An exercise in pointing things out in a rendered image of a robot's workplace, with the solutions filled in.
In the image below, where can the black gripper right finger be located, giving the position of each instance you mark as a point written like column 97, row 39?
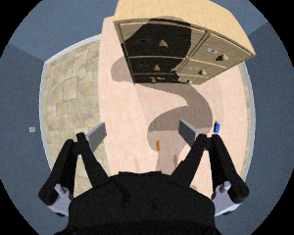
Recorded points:
column 231, row 190

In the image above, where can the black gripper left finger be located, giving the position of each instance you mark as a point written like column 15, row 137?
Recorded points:
column 55, row 192

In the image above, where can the dark brown wooden chest of drawers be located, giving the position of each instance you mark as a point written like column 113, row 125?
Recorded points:
column 202, row 14

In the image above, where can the tan wooden drawer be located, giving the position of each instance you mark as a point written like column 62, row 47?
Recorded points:
column 155, row 63
column 221, row 51
column 190, row 79
column 201, row 68
column 152, row 77
column 150, row 38

